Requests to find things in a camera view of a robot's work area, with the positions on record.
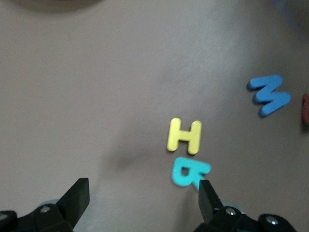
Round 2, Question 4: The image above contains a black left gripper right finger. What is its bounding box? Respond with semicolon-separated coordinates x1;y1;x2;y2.
195;179;297;232

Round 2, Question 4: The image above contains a yellow foam letter H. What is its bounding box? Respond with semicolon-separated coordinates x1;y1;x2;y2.
166;117;202;156

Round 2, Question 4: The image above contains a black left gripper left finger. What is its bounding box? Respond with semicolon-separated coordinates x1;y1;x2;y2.
0;178;90;232

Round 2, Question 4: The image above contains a blue foam capital letter M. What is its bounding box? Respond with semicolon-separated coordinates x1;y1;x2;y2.
246;74;292;118

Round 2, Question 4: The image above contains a red foam letter Q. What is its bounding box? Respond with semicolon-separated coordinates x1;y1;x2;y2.
300;93;309;131

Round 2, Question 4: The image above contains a teal foam letter R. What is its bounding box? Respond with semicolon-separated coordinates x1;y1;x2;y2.
170;157;212;191

